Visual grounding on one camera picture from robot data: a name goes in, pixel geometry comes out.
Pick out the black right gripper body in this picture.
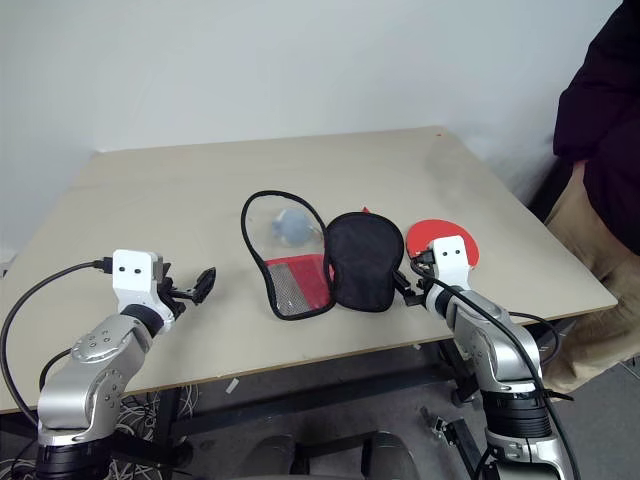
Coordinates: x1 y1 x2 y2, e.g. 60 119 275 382
410 270 437 308

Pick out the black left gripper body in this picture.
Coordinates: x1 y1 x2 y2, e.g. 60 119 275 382
155 260 189 322

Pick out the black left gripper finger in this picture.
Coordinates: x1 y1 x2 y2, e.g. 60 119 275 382
194 266 218 295
172 286 208 306

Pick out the red and black pouch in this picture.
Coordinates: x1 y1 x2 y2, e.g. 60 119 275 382
240 189 406 322

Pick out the red table tennis paddle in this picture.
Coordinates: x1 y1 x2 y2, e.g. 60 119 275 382
405 217 483 269

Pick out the grey-white wad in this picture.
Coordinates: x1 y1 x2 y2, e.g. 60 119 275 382
270 208 315 248

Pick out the dark grey rounded shape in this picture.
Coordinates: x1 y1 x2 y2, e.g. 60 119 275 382
366 430 417 480
253 432 302 480

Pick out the person in dark jacket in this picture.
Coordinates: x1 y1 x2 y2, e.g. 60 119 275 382
542 0 640 397

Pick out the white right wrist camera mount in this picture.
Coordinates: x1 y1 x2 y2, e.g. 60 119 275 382
429 235 474 292

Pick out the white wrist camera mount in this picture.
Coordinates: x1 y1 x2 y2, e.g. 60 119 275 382
111 249 167 314
429 235 474 292

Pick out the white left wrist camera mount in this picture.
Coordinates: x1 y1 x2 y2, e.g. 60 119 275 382
111 249 167 314

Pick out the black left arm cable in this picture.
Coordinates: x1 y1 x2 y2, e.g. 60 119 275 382
0 257 115 427

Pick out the black metal table frame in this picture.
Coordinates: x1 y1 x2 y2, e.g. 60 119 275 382
112 319 576 469

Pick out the black metal bar with bracket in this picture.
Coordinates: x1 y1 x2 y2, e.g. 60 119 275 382
421 406 484 480

